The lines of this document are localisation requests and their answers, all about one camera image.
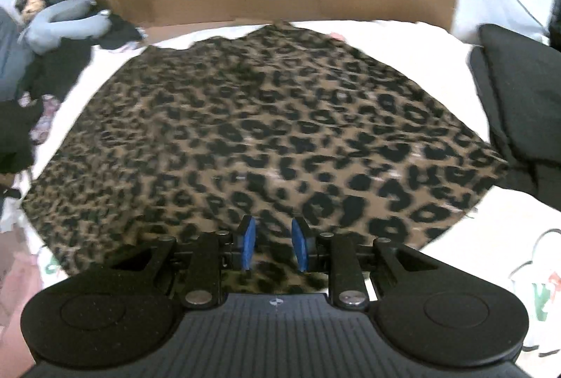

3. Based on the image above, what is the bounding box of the leopard print skirt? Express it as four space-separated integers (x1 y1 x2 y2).
21 21 509 295

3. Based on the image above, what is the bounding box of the dark grey pillow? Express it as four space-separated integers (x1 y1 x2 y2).
0 8 31 103

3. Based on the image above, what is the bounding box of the folded black garment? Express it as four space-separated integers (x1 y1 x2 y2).
469 23 561 197

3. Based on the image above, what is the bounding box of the black cloth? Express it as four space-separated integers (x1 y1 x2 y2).
18 12 147 101

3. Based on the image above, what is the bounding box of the dark cloth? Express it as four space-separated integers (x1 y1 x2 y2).
0 98 38 199

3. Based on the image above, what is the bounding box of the small plush doll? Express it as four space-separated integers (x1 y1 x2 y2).
15 0 47 24

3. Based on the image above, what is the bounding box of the grey neck pillow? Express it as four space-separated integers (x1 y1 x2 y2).
20 0 112 55

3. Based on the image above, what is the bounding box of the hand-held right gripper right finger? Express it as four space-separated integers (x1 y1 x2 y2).
291 217 441 311

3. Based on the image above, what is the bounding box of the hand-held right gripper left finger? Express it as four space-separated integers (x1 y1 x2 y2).
109 216 257 309

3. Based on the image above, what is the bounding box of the cream printed blanket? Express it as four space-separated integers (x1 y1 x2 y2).
0 19 561 361

